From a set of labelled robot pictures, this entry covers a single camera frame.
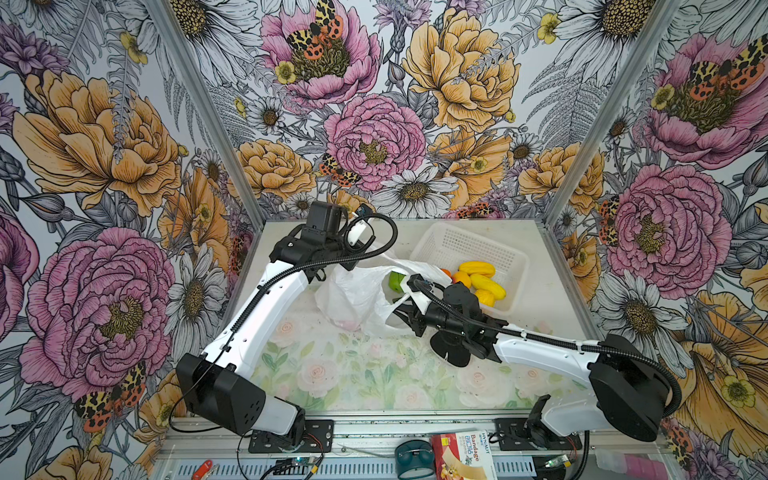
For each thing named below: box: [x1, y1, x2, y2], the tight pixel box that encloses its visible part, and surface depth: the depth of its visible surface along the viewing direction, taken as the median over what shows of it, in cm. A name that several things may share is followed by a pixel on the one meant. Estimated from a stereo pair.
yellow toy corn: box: [470, 274, 506, 299], surface depth 99 cm
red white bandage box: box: [431, 429, 498, 480], surface depth 70 cm
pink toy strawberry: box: [338, 320, 357, 331], surface depth 89 cm
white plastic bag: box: [316, 255, 453, 336], surface depth 77 cm
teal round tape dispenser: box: [395, 439, 435, 480], surface depth 66 cm
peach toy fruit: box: [453, 271, 471, 289], surface depth 101 cm
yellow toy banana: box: [458, 261, 497, 277], surface depth 105 cm
